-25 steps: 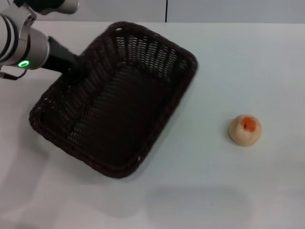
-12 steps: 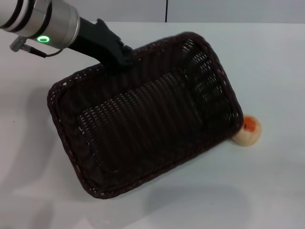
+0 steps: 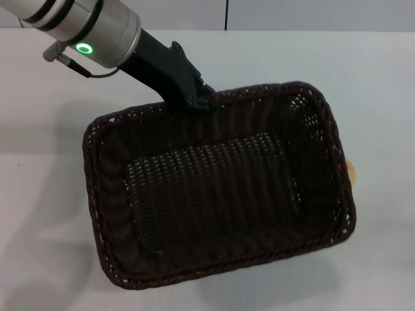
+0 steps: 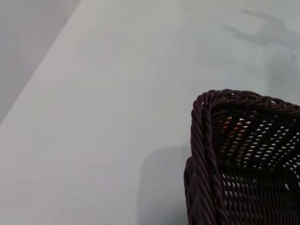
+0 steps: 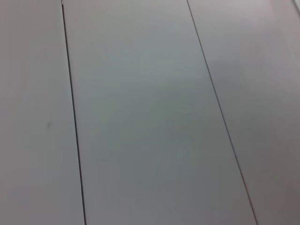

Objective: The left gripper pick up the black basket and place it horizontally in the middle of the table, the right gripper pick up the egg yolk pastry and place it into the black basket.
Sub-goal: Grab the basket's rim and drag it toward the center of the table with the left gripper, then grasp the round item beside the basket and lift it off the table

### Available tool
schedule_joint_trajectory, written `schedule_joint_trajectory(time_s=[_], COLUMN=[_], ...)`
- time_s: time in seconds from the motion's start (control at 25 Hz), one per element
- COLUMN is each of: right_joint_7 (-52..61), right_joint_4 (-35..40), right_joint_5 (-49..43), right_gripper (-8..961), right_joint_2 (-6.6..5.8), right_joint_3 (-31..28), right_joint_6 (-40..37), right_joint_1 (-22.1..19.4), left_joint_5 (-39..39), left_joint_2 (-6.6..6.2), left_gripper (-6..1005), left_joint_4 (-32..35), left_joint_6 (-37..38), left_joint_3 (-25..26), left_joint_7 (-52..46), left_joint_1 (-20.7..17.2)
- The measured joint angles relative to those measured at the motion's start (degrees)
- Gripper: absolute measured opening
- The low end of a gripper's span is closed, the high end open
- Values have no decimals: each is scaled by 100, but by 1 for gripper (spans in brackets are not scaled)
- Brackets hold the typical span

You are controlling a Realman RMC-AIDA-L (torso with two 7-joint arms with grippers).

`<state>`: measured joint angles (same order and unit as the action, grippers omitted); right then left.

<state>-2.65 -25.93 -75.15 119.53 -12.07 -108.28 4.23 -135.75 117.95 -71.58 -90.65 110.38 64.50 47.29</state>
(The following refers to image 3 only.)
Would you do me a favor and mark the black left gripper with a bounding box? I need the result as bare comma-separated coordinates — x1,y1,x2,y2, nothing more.
119,28,217,113

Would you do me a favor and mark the dark woven basket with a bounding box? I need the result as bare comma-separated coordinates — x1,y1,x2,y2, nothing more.
82,80,358,291

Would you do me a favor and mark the tan round bread bun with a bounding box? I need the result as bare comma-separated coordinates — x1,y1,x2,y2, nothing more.
344,158,361,187

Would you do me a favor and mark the black cable with grey plug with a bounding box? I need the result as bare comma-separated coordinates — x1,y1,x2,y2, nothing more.
41,43,121,79

